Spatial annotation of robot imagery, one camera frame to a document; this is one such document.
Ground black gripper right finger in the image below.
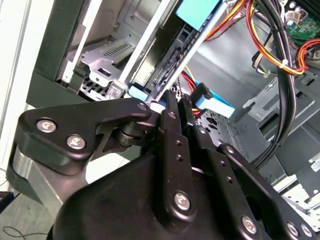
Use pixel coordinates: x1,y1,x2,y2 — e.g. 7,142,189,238
180,98,320,240

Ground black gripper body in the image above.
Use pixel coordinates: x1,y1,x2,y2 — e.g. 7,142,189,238
49,152,245,240

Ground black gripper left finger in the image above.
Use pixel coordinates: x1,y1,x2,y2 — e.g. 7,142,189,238
16,89,199,224

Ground hard disk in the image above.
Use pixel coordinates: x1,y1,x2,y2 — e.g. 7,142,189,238
119,0,227,111

